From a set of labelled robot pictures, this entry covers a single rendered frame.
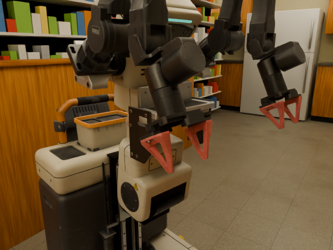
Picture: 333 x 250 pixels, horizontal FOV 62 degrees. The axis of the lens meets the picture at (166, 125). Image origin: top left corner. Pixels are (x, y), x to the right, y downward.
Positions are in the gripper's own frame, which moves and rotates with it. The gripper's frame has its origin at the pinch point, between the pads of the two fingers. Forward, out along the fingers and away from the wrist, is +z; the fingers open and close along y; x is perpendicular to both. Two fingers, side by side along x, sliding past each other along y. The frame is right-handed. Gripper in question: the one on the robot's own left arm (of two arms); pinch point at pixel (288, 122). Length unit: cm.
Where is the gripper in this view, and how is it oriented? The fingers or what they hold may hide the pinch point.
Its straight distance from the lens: 88.9
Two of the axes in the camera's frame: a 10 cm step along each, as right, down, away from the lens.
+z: 3.1, 9.5, -0.8
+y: 7.4, -1.8, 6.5
